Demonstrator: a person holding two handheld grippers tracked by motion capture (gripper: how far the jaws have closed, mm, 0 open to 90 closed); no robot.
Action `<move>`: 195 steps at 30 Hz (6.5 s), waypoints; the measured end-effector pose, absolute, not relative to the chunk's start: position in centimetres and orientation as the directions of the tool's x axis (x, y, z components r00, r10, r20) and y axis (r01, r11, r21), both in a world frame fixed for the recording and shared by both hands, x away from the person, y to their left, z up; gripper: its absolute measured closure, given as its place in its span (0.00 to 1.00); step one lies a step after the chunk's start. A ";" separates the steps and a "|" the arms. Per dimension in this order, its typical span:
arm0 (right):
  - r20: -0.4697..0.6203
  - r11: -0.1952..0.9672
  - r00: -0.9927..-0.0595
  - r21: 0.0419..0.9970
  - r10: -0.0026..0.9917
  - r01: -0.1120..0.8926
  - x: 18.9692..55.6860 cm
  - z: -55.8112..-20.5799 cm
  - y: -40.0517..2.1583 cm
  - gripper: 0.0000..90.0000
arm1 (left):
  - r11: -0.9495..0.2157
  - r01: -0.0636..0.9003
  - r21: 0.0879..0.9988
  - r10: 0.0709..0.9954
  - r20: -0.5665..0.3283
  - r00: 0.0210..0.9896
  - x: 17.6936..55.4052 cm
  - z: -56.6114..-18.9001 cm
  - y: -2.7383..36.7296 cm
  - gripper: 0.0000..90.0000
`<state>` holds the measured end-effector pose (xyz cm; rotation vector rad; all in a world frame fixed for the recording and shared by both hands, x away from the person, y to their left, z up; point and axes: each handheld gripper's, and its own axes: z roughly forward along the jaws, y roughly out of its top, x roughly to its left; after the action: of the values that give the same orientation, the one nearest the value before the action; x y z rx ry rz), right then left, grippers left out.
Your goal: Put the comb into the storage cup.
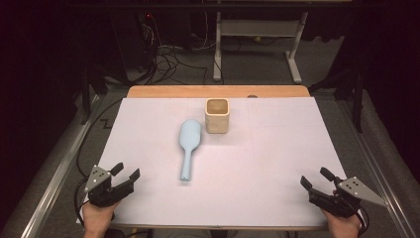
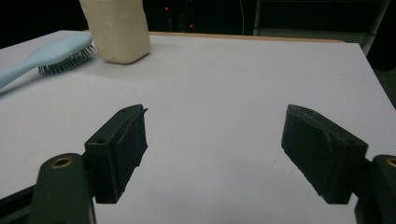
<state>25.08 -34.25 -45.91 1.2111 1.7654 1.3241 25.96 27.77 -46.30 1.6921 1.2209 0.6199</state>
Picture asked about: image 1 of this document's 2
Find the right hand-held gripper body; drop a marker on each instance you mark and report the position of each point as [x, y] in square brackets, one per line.
[340, 203]

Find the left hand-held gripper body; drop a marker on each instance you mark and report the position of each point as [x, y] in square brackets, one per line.
[102, 193]

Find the light blue plastic spoon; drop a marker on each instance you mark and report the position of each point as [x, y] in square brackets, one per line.
[189, 139]

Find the beige square cup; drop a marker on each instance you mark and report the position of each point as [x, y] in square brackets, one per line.
[217, 124]

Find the person's right hand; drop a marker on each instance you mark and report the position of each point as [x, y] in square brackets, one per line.
[343, 228]

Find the person's left hand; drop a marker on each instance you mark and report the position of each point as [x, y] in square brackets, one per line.
[95, 218]

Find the white paper sheet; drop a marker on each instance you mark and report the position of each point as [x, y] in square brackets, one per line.
[257, 172]

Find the black metal stand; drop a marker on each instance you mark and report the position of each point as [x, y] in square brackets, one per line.
[358, 105]
[87, 95]

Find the dark equipment box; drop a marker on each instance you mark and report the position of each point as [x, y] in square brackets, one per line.
[132, 46]

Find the aluminium floor rail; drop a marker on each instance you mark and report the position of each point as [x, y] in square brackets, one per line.
[379, 175]
[56, 178]

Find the white metal desk frame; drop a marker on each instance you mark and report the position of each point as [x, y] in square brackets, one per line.
[261, 28]

